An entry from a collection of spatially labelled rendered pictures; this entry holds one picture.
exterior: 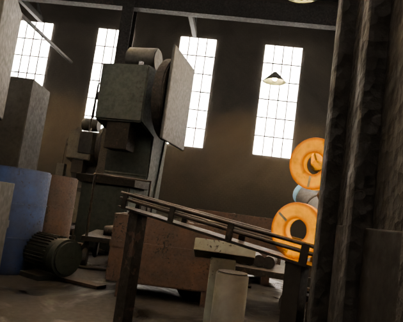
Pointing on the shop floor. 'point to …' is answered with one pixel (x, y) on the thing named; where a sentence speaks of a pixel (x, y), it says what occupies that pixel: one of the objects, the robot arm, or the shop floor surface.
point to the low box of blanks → (163, 255)
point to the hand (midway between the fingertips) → (315, 157)
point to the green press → (134, 131)
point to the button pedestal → (219, 262)
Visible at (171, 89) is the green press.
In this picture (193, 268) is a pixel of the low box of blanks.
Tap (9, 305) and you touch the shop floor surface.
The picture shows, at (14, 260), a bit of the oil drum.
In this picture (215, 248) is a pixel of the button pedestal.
